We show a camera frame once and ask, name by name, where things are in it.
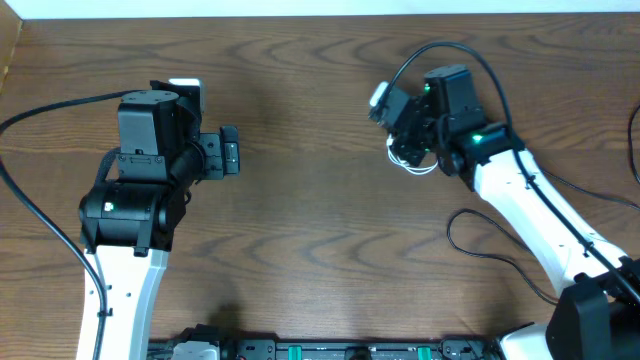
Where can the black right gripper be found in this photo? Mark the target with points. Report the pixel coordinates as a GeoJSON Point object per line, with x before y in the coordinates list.
{"type": "Point", "coordinates": [399, 147]}

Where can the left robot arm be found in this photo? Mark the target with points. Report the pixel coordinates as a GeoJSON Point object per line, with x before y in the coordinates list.
{"type": "Point", "coordinates": [138, 199]}

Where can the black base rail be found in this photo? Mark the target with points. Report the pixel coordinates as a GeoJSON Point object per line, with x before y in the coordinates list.
{"type": "Point", "coordinates": [264, 349]}

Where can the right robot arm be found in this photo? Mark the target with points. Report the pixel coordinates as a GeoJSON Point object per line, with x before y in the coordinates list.
{"type": "Point", "coordinates": [595, 318]}

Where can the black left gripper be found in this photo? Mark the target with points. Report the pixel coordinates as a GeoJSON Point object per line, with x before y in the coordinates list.
{"type": "Point", "coordinates": [220, 156]}

